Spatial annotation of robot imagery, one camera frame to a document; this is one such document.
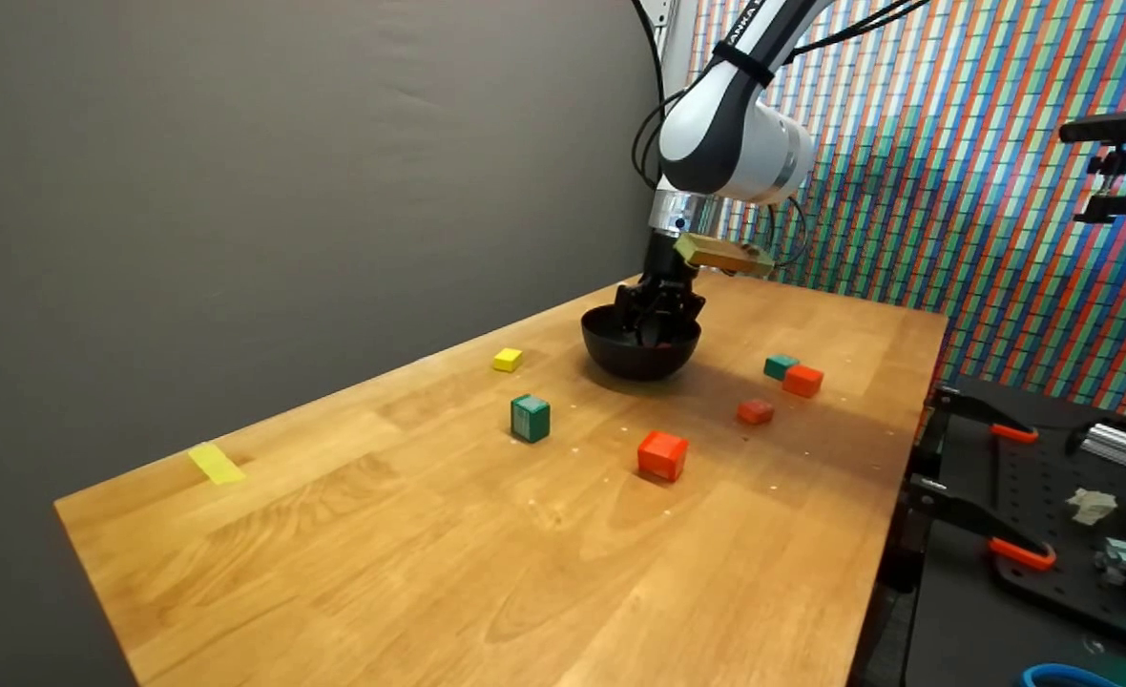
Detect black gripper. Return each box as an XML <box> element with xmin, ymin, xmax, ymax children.
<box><xmin>612</xmin><ymin>238</ymin><xmax>713</xmax><ymax>343</ymax></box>

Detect red wooden block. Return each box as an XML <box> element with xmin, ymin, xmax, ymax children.
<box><xmin>733</xmin><ymin>394</ymin><xmax>779</xmax><ymax>430</ymax></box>

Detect orange-red wooden cube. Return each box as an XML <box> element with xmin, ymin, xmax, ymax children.
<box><xmin>632</xmin><ymin>426</ymin><xmax>695</xmax><ymax>488</ymax></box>

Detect orange-red notched block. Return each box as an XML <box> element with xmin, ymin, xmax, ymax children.
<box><xmin>784</xmin><ymin>362</ymin><xmax>830</xmax><ymax>399</ymax></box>

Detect green wooden cube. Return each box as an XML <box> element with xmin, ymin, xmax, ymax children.
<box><xmin>508</xmin><ymin>390</ymin><xmax>553</xmax><ymax>446</ymax></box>

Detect black bowl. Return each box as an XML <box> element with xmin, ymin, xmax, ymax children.
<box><xmin>580</xmin><ymin>301</ymin><xmax>705</xmax><ymax>383</ymax></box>

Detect black pegboard bench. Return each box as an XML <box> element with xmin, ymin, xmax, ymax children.
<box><xmin>861</xmin><ymin>372</ymin><xmax>1126</xmax><ymax>687</ymax></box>

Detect grey fabric backdrop panel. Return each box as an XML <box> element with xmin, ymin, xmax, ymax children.
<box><xmin>0</xmin><ymin>0</ymin><xmax>668</xmax><ymax>687</ymax></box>

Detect yellow tape strip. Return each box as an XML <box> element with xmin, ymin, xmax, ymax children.
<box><xmin>185</xmin><ymin>439</ymin><xmax>252</xmax><ymax>488</ymax></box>

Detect white crumpled paper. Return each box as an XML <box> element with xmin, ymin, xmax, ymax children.
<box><xmin>1064</xmin><ymin>484</ymin><xmax>1122</xmax><ymax>531</ymax></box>

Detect white flat bar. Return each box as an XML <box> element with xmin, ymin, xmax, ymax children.
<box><xmin>1078</xmin><ymin>418</ymin><xmax>1126</xmax><ymax>474</ymax></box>

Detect tan wrist camera box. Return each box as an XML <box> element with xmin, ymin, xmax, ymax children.
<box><xmin>685</xmin><ymin>231</ymin><xmax>779</xmax><ymax>283</ymax></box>

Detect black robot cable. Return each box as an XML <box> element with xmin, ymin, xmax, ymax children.
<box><xmin>630</xmin><ymin>0</ymin><xmax>934</xmax><ymax>184</ymax></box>

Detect black clamp orange handle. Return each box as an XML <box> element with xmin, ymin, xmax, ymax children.
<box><xmin>929</xmin><ymin>383</ymin><xmax>1046</xmax><ymax>449</ymax></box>
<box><xmin>902</xmin><ymin>470</ymin><xmax>1061</xmax><ymax>581</ymax></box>

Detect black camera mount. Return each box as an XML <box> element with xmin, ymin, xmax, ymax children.
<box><xmin>1052</xmin><ymin>108</ymin><xmax>1126</xmax><ymax>230</ymax></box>

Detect blue handled scissors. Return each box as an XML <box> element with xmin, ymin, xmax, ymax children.
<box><xmin>1015</xmin><ymin>660</ymin><xmax>1126</xmax><ymax>687</ymax></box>

